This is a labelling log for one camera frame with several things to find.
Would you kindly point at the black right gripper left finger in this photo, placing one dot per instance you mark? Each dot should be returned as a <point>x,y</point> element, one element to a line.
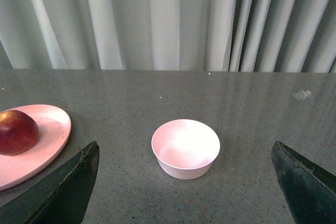
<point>62,196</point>

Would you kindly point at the small crumpled clear scrap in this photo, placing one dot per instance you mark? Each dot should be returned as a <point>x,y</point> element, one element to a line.
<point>303,95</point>

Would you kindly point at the pink round plate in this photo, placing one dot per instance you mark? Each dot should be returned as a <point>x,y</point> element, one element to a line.
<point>54,126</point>

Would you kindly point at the pale pink bowl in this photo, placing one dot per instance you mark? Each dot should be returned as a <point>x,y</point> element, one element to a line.
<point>184,148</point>

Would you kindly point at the red yellow apple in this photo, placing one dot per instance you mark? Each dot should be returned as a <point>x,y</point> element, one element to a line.
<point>19,132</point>

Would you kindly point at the white pleated curtain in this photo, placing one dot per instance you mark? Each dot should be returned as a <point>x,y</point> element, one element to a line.
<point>213,35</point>

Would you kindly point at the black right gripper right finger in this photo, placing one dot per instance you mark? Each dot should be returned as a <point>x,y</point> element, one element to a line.
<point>309,189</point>

